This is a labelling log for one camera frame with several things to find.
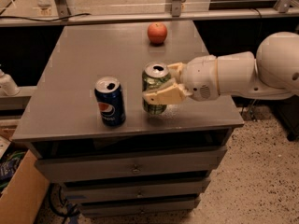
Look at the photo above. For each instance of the grey drawer cabinet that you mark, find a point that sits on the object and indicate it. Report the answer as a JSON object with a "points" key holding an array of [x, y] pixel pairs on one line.
{"points": [[62, 119]]}

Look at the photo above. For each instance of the top grey drawer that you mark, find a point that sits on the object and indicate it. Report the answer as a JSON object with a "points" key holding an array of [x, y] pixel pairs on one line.
{"points": [[131, 164]]}

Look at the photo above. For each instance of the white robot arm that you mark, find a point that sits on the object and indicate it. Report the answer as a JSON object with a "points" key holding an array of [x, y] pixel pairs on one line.
{"points": [[270, 73]]}

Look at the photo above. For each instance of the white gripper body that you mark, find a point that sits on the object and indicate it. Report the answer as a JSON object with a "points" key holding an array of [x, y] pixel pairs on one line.
{"points": [[199, 77]]}

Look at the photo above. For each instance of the cardboard box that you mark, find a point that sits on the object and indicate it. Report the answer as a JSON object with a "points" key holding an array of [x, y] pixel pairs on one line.
{"points": [[22, 198]]}

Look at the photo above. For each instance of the grey drawer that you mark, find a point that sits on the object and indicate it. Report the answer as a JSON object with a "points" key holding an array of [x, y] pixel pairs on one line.
{"points": [[131, 164], [111, 210], [137, 190]]}

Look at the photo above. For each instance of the blue pepsi can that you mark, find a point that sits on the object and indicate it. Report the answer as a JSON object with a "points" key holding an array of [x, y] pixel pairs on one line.
{"points": [[108, 94]]}

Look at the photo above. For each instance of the grey metal frame rail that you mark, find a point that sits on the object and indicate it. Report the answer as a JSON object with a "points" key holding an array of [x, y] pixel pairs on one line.
{"points": [[86, 18]]}

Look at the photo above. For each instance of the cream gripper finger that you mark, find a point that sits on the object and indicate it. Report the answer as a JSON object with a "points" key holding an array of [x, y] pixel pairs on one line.
{"points": [[170, 93], [175, 70]]}

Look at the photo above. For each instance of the snack bags in box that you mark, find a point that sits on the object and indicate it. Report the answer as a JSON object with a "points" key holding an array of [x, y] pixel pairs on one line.
{"points": [[9, 166]]}

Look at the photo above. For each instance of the bottom grey drawer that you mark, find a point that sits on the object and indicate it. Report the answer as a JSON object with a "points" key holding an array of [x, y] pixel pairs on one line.
{"points": [[111, 210]]}

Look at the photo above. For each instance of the white pipe fitting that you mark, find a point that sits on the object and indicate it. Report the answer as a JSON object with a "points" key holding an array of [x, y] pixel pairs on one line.
{"points": [[8, 85]]}

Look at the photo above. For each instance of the red apple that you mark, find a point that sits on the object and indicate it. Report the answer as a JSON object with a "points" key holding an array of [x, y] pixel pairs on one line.
{"points": [[157, 33]]}

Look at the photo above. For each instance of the green soda can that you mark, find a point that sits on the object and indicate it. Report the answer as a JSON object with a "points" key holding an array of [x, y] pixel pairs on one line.
{"points": [[154, 75]]}

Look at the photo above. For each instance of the middle grey drawer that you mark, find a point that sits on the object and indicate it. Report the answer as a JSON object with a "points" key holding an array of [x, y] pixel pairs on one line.
{"points": [[137, 190]]}

